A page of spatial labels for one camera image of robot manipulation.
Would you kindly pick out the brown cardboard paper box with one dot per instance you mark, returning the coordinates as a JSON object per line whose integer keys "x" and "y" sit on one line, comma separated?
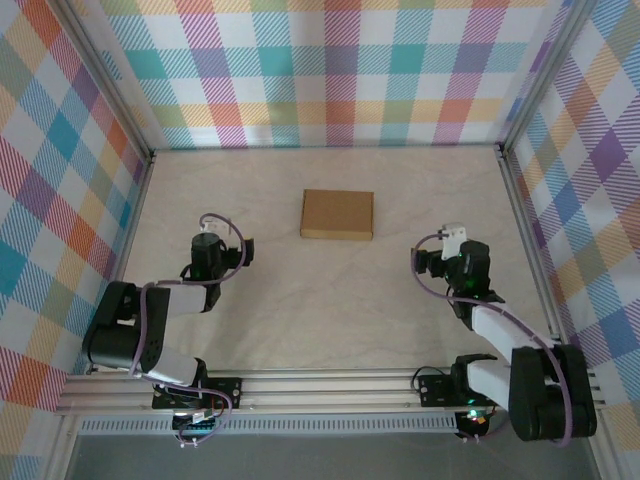
{"x": 337, "y": 214}

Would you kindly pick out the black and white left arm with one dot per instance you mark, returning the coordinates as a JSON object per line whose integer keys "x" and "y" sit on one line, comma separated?
{"x": 115, "y": 325}

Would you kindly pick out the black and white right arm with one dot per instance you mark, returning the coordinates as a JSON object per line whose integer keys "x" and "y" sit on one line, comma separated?
{"x": 530, "y": 390}

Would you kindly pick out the small electronics board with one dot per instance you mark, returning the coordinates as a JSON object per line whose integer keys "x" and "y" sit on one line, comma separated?
{"x": 197, "y": 420}
{"x": 475, "y": 417}

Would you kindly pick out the aluminium table edge rail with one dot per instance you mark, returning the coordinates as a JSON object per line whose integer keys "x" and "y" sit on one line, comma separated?
{"x": 530, "y": 240}

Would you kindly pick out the long aluminium base rail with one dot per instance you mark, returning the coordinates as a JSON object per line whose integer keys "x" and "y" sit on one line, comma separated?
{"x": 325, "y": 387}

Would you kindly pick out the aluminium frame corner post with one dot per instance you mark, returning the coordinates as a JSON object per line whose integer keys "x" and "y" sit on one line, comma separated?
{"x": 545, "y": 70}
{"x": 107, "y": 75}

